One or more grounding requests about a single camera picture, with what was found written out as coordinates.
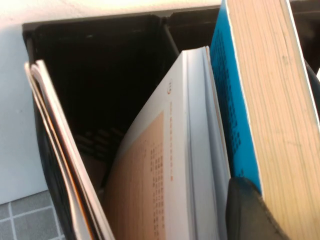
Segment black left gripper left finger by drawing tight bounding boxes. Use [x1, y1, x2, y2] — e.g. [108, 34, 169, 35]
[225, 176, 292, 240]

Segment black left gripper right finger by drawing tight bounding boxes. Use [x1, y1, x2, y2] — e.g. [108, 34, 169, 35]
[303, 58, 320, 85]

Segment blue cover paperback book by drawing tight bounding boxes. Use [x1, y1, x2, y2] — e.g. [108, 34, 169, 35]
[209, 0, 320, 240]

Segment white book with orange edges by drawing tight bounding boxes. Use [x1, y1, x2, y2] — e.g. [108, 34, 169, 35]
[23, 45, 232, 240]

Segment black three-slot book stand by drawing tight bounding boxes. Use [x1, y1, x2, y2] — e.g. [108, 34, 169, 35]
[21, 6, 320, 240]

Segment grey checkered tablecloth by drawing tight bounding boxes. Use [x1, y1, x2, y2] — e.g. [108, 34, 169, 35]
[0, 189, 64, 240]

